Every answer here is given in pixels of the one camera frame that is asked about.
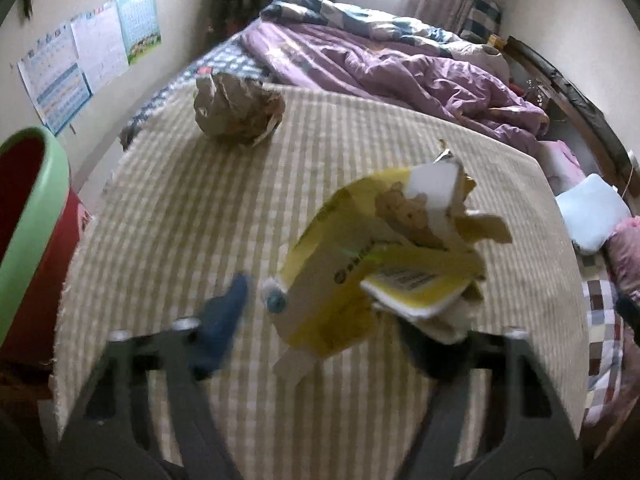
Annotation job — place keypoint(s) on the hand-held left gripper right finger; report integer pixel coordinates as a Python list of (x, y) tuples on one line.
[(440, 360)]

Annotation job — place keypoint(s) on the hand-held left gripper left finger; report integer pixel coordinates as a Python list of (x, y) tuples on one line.
[(220, 330)]

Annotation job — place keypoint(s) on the torn yellow carton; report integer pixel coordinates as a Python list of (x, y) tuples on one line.
[(330, 280)]

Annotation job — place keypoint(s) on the red bin with green rim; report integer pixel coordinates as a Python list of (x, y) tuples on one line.
[(30, 240)]

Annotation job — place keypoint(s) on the beige checked mat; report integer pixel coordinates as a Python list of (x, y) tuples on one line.
[(200, 210)]

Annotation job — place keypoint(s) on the light blue pillow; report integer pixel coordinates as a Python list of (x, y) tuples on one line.
[(590, 215)]

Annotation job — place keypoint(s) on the pink fuzzy cloth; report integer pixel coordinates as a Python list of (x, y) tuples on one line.
[(627, 260)]

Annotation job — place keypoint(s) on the crumpled brown paper ball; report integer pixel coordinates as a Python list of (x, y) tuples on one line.
[(235, 110)]

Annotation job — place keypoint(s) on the pale pink cloth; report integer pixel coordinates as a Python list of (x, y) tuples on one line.
[(562, 165)]

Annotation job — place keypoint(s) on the purple duvet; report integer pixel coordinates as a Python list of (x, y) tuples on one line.
[(375, 70)]

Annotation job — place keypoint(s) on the dark wooden headboard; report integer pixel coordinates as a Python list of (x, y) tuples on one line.
[(565, 90)]

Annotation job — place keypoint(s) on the white plush pillow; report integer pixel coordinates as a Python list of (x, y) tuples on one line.
[(475, 60)]

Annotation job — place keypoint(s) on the dark wooden nightstand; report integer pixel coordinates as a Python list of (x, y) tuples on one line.
[(235, 10)]

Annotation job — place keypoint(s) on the blue white checked quilt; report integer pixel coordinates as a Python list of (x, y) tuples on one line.
[(350, 15)]

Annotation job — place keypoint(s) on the checked pillow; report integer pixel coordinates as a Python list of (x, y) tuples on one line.
[(481, 17)]

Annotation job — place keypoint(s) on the blue table wall poster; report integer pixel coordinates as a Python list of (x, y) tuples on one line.
[(55, 80)]

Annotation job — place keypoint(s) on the white text wall poster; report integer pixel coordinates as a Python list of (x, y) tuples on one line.
[(100, 45)]

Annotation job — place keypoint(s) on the green cartoon wall poster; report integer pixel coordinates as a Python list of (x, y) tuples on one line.
[(140, 22)]

